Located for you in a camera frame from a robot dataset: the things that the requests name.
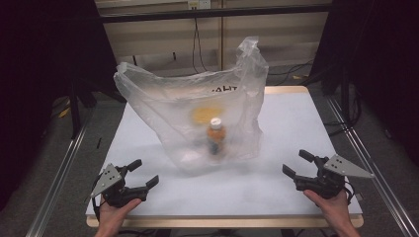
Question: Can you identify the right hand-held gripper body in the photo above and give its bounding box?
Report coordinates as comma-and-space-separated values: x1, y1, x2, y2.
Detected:
294, 153, 376, 200

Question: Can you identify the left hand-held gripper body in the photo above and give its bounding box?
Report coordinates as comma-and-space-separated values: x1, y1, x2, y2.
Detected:
90, 163, 149, 208

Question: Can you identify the translucent white plastic bag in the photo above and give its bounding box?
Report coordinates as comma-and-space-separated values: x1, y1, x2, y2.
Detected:
113, 36, 270, 175

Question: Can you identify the orange bottle with white cap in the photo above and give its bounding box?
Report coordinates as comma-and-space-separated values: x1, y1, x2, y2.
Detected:
206, 117, 227, 156

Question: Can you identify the person's right hand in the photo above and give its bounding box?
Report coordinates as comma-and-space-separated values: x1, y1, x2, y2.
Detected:
302, 189, 352, 230

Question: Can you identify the person's left hand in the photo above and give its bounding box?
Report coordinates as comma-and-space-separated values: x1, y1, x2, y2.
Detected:
97, 197, 142, 233

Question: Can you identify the black metal stand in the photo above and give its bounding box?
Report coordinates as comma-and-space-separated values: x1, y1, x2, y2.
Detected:
340, 65, 353, 126
67, 78, 83, 140

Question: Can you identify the black curtain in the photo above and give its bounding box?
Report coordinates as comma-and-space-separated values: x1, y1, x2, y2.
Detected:
0, 0, 126, 211
309, 0, 419, 167

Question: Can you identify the black horizontal bar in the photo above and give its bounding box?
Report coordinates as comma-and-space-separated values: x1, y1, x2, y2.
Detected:
98, 3, 332, 24

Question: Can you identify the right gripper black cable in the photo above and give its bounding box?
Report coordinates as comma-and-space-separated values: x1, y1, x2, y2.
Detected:
343, 180, 358, 205

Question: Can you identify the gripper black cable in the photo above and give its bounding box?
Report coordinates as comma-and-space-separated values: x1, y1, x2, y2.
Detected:
343, 180, 358, 205
91, 197, 102, 222

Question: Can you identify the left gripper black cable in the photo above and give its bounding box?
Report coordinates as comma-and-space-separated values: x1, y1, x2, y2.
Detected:
91, 197, 102, 222

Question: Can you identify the aluminium floor rail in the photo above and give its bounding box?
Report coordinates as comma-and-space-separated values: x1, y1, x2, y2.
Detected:
25, 108, 97, 237
325, 97, 419, 237

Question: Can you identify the black floor cable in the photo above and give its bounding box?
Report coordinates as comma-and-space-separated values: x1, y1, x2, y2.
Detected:
266, 58, 316, 87

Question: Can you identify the hanging black cable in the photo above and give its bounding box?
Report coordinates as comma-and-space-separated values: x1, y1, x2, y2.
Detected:
191, 17, 210, 74

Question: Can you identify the white wall power outlet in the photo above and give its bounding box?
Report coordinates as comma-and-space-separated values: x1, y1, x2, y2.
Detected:
187, 0, 211, 10

